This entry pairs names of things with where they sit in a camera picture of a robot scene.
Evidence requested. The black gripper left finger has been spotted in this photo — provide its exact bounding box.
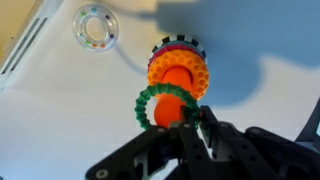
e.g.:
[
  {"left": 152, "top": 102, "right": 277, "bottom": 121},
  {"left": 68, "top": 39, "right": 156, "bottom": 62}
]
[{"left": 84, "top": 105, "right": 218, "bottom": 180}]

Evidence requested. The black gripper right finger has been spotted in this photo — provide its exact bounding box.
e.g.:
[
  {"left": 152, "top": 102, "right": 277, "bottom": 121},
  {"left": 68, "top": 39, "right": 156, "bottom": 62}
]
[{"left": 199, "top": 105, "right": 320, "bottom": 180}]

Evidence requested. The green ribbed ring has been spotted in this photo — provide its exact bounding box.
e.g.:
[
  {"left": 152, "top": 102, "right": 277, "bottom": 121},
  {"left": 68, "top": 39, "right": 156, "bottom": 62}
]
[{"left": 133, "top": 82, "right": 203, "bottom": 131}]

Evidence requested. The orange stacking toy post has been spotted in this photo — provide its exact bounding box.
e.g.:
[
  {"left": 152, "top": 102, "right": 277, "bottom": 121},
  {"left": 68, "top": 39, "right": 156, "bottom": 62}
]
[{"left": 153, "top": 65, "right": 195, "bottom": 129}]

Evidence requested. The orange dimpled stacking ring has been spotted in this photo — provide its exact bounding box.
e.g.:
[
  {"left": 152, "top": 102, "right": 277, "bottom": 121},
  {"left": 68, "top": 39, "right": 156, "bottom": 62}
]
[{"left": 146, "top": 49, "right": 211, "bottom": 101}]

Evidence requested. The red stacking ring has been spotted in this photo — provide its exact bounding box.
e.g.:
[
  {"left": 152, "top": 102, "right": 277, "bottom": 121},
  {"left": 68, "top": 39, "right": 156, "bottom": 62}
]
[{"left": 147, "top": 44, "right": 206, "bottom": 69}]

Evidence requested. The teal stacking ring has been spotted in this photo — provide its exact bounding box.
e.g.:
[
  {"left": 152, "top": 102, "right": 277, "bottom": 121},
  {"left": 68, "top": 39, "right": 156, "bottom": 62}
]
[{"left": 155, "top": 40, "right": 207, "bottom": 57}]

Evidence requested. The large black white checkered ring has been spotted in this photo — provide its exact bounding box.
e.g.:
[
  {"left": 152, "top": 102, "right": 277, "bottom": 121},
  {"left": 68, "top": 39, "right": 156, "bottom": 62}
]
[{"left": 151, "top": 33, "right": 208, "bottom": 65}]

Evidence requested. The clear ring with coloured beads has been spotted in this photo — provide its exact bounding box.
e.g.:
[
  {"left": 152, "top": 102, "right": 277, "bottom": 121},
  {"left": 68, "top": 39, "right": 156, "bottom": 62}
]
[{"left": 71, "top": 3, "right": 120, "bottom": 53}]

